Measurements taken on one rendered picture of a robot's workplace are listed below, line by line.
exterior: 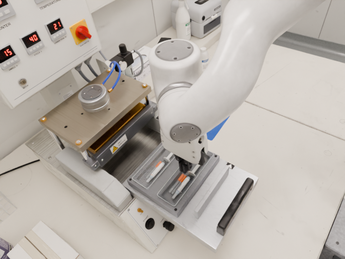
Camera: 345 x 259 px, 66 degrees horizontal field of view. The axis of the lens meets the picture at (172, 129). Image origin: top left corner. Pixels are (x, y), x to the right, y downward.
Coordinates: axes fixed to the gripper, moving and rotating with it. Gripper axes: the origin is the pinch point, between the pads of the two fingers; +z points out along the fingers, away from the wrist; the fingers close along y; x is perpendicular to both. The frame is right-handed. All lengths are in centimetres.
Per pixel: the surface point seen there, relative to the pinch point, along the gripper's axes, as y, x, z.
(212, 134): 11.6, -33.9, 29.9
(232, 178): -9.8, -7.1, 7.9
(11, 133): 82, 14, 24
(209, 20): 50, -95, 17
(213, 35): 47, -96, 25
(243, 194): -14.6, -2.3, 3.9
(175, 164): 4.4, -1.3, 5.5
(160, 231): 3.9, 10.6, 26.6
